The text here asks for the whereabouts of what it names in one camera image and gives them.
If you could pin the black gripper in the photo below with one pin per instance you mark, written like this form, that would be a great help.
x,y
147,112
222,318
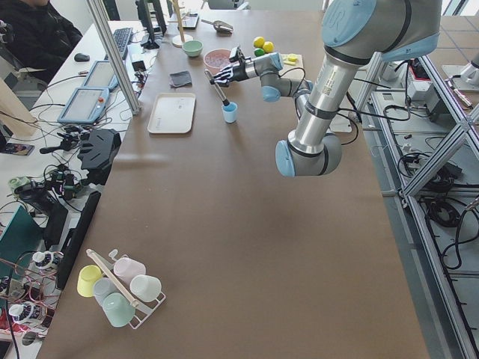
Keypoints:
x,y
242,71

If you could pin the steel muddler black tip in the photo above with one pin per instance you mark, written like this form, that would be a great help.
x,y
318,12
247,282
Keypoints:
x,y
219,91

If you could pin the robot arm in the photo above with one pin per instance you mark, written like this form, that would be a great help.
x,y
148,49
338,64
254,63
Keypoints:
x,y
352,31

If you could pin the light blue plastic cup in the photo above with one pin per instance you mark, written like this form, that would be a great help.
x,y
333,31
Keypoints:
x,y
230,112

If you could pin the steel ice scoop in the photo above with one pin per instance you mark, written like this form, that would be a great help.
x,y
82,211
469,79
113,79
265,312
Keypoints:
x,y
220,26

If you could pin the wooden cup tree stand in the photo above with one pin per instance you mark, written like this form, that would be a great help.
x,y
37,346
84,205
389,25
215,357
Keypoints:
x,y
182,37

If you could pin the pink plastic cup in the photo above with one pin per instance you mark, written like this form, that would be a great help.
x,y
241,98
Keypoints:
x,y
127,268

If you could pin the white plastic cup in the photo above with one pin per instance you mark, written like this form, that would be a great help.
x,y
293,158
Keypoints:
x,y
145,287

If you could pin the yellow plastic cup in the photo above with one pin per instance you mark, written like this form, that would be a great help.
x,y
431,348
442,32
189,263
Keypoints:
x,y
88,276

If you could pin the grey plastic cup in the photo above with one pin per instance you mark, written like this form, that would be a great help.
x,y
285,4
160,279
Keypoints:
x,y
102,288

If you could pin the mint plastic cup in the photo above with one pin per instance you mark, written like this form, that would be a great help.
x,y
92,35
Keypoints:
x,y
118,310

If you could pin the pink bowl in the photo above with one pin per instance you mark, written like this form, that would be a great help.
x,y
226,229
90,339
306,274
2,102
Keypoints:
x,y
213,70

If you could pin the grey folded cloth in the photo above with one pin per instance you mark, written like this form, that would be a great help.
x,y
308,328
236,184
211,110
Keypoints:
x,y
180,79

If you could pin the mint green bowl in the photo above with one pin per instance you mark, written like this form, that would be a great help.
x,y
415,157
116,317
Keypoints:
x,y
192,48

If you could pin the green lime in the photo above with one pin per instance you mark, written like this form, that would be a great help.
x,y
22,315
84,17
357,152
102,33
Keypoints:
x,y
259,52

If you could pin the whole yellow lemon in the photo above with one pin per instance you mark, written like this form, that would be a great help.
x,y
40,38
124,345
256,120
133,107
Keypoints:
x,y
268,47

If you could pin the cream rabbit tray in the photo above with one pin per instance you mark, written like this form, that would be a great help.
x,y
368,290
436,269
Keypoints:
x,y
172,113

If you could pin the wooden cutting board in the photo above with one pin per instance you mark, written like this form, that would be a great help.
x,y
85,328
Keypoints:
x,y
292,70

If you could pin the black keyboard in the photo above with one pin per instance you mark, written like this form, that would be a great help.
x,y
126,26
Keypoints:
x,y
122,37

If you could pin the upper teach pendant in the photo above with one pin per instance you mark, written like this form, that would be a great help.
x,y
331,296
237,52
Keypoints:
x,y
101,75

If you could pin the teach pendant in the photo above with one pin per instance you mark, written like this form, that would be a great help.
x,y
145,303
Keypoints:
x,y
101,75
84,106

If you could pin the lower teach pendant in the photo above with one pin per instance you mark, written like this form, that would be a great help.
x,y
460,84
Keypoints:
x,y
84,106

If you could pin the black computer mouse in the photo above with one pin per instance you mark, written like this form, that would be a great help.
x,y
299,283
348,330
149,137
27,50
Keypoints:
x,y
80,57

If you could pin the brown table mat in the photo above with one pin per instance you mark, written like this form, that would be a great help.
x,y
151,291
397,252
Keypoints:
x,y
253,264

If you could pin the seated person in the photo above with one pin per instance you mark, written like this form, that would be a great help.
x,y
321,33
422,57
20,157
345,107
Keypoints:
x,y
43,38

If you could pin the black plastic bar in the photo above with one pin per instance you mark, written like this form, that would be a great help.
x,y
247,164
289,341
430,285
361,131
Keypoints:
x,y
74,242

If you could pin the clear tea bottle white cap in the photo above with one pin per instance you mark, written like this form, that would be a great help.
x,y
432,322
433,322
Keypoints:
x,y
46,261

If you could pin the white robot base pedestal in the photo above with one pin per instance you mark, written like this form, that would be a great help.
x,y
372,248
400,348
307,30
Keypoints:
x,y
341,122

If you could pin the aluminium frame post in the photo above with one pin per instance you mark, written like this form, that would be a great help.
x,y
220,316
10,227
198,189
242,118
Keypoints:
x,y
101,21

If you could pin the aluminium frame enclosure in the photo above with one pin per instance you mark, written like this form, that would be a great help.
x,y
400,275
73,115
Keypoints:
x,y
425,130

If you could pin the white wire cup rack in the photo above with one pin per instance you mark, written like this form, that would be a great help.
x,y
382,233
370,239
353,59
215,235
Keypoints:
x,y
143,310

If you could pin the copper wire bottle rack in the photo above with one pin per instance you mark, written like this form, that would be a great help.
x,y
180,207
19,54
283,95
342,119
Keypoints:
x,y
19,284

